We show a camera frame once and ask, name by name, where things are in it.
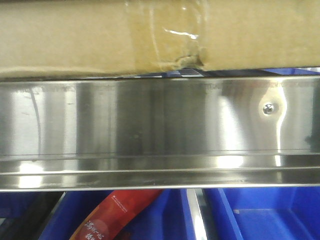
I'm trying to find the brown cardboard carton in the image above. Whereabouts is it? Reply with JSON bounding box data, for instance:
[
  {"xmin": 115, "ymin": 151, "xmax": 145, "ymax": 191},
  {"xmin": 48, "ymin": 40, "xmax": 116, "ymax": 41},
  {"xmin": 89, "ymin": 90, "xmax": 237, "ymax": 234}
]
[{"xmin": 0, "ymin": 0, "xmax": 320, "ymax": 78}]

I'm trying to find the red printed package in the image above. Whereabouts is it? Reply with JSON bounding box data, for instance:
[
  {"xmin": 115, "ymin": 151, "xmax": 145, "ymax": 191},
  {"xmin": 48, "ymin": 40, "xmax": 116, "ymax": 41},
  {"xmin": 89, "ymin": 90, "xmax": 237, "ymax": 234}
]
[{"xmin": 70, "ymin": 189, "xmax": 163, "ymax": 240}]

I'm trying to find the blue plastic bin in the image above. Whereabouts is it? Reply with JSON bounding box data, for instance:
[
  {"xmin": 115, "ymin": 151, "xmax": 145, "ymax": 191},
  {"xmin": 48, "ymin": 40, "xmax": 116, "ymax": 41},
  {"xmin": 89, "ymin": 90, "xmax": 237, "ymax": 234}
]
[
  {"xmin": 204, "ymin": 186, "xmax": 320, "ymax": 240},
  {"xmin": 39, "ymin": 189, "xmax": 196, "ymax": 240}
]

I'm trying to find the blue plastic bin right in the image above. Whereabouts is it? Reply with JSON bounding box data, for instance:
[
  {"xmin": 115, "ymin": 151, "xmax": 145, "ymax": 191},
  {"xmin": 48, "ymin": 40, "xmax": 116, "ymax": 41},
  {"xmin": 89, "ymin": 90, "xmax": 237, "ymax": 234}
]
[{"xmin": 204, "ymin": 186, "xmax": 320, "ymax": 240}]

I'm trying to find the stainless steel shelf front beam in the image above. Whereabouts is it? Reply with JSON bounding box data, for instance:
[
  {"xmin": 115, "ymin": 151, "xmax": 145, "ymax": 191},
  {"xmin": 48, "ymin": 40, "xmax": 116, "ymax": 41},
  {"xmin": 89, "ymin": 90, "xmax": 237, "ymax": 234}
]
[{"xmin": 0, "ymin": 75, "xmax": 320, "ymax": 192}]

